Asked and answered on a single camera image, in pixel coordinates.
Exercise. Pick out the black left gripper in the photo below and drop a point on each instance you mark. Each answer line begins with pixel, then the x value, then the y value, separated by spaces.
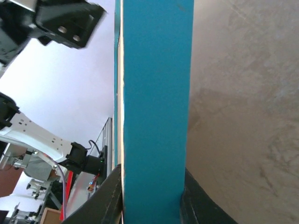
pixel 68 22

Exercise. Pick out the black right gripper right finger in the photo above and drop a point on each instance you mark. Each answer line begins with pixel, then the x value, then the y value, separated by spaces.
pixel 196 207

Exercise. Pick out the aluminium rail platform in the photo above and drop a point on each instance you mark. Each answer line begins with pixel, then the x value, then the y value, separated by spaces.
pixel 106 137

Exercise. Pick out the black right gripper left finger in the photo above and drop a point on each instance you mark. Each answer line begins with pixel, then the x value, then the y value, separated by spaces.
pixel 105 205

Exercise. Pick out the blue wooden picture frame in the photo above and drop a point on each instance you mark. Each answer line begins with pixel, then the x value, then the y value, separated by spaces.
pixel 152 56

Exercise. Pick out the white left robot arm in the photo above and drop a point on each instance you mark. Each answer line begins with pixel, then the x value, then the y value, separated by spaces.
pixel 18 129

